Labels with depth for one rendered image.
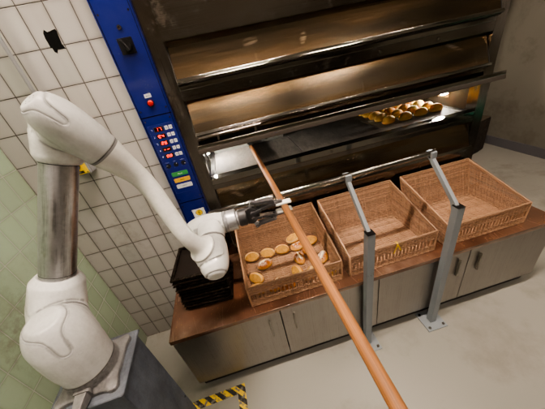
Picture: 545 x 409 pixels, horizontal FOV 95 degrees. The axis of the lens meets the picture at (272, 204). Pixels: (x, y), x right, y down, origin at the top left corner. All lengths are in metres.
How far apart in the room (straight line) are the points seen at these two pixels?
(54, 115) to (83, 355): 0.64
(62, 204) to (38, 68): 0.78
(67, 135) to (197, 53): 0.82
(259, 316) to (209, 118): 1.11
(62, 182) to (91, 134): 0.23
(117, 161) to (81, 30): 0.81
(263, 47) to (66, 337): 1.36
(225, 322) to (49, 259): 0.87
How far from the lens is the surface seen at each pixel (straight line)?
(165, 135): 1.47
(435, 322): 2.19
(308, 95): 1.53
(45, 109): 0.81
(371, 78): 1.69
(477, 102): 2.23
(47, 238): 1.03
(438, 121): 2.06
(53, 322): 0.94
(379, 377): 0.61
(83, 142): 0.81
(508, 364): 2.19
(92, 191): 1.72
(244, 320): 1.50
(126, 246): 1.87
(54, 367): 0.98
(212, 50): 1.45
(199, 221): 1.05
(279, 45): 1.47
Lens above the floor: 1.77
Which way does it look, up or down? 31 degrees down
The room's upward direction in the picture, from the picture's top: 12 degrees counter-clockwise
